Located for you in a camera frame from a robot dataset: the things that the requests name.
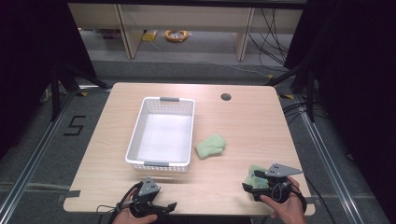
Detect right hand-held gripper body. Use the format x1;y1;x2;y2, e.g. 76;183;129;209
253;162;304;203

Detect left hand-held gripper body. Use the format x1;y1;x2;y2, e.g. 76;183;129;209
129;175;163;218

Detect green fluffy cloth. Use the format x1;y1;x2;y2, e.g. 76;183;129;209
244;164;269;190

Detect white perforated plastic basket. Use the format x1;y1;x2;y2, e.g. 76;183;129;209
124;96;196;173

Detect green sponge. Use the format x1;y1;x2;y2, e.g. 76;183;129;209
194;133;227;161

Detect person's left hand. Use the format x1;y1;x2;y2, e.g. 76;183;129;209
111;189;159;224

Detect person's right hand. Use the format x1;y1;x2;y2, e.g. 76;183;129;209
259;175;308;224

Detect black metal stand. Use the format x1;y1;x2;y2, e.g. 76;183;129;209
49;63;110;122
264;62;316;123

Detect black curtain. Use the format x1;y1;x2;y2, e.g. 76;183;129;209
0;0;98;160
283;0;396;224

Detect yellow packet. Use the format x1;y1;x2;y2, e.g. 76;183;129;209
141;30;159;43

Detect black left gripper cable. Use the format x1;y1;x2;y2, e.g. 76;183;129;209
96;181;144;224

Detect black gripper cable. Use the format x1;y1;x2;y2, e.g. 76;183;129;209
96;181;144;224
289;175;332;224

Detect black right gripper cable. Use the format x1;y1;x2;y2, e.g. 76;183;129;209
289;175;332;224

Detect metal floor rail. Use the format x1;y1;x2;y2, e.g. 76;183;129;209
297;94;366;224
0;89;78;216

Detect black floor cables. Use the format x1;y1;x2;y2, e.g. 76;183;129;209
281;100;330;126

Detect thin white floor cable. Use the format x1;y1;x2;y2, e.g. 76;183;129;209
148;39;273;78

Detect bundle of black hanging cables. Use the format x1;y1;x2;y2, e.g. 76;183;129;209
247;8;290;67

